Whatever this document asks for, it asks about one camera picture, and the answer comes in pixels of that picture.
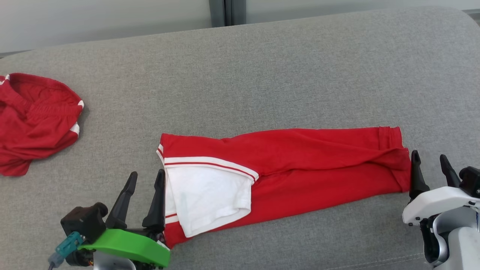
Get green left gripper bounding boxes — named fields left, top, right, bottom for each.
left=78, top=169, right=171, bottom=268

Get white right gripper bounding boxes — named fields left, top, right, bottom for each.
left=402, top=150, right=480, bottom=226

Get red white striped jersey shirt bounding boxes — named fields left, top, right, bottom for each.
left=156, top=126, right=412, bottom=249

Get red shorts with white trim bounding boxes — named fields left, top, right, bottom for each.
left=0, top=73, right=84, bottom=177

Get grey fabric sofa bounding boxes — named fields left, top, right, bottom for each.
left=0, top=6, right=480, bottom=270

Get teal left cable connector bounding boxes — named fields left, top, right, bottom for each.
left=48, top=231, right=84, bottom=269

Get grey partition post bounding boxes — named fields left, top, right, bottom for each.
left=209, top=0, right=225, bottom=27
left=225, top=0, right=247, bottom=26

